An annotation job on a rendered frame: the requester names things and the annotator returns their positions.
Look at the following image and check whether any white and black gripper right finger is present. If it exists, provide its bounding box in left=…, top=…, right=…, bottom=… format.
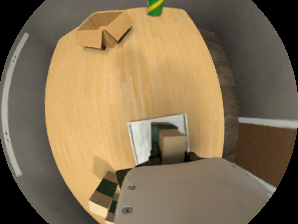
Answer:
left=184, top=150, right=206, bottom=163

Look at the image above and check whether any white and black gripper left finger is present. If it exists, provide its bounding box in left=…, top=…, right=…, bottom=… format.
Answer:
left=115, top=143, right=162, bottom=190

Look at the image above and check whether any green drink can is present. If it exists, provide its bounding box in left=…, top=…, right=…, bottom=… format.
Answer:
left=147, top=0, right=164, bottom=17

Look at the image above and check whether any open brown cardboard box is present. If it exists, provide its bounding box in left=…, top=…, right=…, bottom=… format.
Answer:
left=75, top=10, right=134, bottom=49

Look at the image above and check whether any tan block with green band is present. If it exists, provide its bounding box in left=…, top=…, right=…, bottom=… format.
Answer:
left=89, top=171, right=118, bottom=218
left=150, top=122, right=187, bottom=165
left=104, top=193, right=119, bottom=224

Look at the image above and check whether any white shallow rectangular tray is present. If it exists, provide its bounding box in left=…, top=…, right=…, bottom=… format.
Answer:
left=128, top=113, right=189, bottom=165

